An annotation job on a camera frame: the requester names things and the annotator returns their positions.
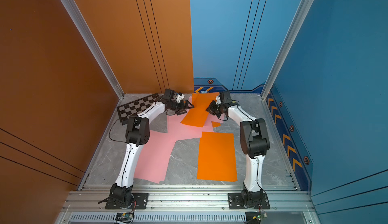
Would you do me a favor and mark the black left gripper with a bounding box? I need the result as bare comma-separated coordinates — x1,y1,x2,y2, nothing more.
170,99,195,115

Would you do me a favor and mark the large orange paper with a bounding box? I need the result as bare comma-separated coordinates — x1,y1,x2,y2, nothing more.
197,132,237,182

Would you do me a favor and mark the large curved pink paper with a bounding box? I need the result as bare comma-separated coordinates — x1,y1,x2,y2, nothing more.
134,131,176,184

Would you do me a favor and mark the pink paper underneath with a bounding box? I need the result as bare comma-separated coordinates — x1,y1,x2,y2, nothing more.
186,97,195,109

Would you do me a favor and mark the orange paper front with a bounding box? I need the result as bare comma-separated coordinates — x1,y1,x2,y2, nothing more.
181,92,219,127

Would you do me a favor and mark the orange curved paper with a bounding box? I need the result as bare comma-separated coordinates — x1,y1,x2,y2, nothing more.
211,121,221,128

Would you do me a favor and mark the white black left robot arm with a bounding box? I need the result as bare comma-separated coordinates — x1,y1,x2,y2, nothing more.
100,89,195,209

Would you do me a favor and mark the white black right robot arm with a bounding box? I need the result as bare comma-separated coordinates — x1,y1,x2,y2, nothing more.
206,91,270,209

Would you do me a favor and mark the black grey chessboard case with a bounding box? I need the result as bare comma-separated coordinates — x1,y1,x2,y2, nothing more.
116,94,160,125

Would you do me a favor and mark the right green circuit board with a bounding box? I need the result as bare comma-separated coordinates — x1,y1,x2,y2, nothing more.
245,212,268,224

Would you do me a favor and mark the green circuit board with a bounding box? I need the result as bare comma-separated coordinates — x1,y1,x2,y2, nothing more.
114,212,134,224
245,212,268,224

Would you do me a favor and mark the left green circuit board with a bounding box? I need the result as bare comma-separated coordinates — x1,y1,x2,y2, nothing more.
114,212,134,224

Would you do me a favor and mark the ventilation grille strip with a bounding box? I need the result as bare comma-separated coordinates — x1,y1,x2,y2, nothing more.
69,212,247,224

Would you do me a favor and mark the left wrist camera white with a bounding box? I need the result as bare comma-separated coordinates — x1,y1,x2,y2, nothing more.
176,93,185,103

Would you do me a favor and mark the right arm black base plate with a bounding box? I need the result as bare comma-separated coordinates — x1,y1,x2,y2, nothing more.
228,192,270,210

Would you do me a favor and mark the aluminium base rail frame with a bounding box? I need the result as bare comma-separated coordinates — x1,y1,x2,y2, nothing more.
56,185,320,224

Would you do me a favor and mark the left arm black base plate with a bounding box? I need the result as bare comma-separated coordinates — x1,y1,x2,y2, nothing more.
105,193,149,210

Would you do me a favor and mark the right aluminium corner post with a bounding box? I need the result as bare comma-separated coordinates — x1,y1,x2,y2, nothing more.
261,0,314,100

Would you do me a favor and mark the aluminium corner post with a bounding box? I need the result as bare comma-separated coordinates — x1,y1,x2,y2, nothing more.
60,0,125,99
261,0,314,100

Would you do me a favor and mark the left aluminium corner post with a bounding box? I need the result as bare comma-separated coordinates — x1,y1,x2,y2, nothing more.
60,0,125,99

